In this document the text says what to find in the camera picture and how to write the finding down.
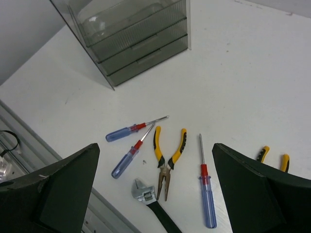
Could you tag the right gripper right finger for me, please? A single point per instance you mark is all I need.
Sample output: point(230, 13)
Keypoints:
point(260, 198)

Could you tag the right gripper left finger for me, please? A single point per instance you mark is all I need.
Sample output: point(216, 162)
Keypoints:
point(53, 199)

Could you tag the blue screwdriver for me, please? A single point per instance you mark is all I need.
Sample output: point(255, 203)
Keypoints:
point(129, 156)
point(206, 191)
point(126, 131)

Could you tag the black handled adjustable wrench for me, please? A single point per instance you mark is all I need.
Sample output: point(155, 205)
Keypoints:
point(146, 194)

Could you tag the clear plastic drawer organizer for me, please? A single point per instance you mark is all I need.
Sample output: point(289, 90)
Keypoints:
point(125, 38)

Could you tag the yellow long nose pliers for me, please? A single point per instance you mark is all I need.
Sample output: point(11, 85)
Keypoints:
point(166, 166)

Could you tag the aluminium front rail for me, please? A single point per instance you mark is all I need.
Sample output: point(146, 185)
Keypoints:
point(34, 153)

